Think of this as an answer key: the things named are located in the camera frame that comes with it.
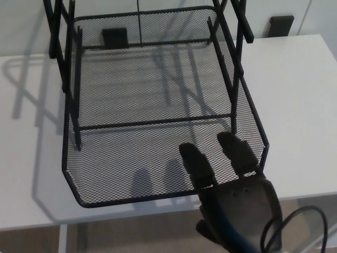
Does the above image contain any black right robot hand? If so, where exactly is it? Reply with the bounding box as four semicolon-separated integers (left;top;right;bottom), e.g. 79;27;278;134
179;131;284;253

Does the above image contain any black mesh file tray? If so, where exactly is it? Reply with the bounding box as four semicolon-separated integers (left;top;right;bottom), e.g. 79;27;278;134
61;5;270;209
77;38;234;131

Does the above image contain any white desk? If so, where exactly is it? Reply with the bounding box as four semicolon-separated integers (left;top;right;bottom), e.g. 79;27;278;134
0;33;337;253

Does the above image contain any white cabinet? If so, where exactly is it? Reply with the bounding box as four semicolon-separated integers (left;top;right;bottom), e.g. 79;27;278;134
0;0;337;57

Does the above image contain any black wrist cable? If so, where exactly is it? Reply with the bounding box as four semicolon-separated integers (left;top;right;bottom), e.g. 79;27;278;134
259;205;330;253

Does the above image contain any black wall socket right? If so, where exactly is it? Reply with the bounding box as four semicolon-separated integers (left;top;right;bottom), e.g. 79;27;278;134
268;15;295;37

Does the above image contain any black wall socket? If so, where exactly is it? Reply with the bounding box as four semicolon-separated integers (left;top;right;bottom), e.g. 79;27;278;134
102;27;129;48
268;15;295;37

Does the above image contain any black wall socket left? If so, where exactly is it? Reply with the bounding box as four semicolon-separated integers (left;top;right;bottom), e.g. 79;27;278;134
102;27;129;48

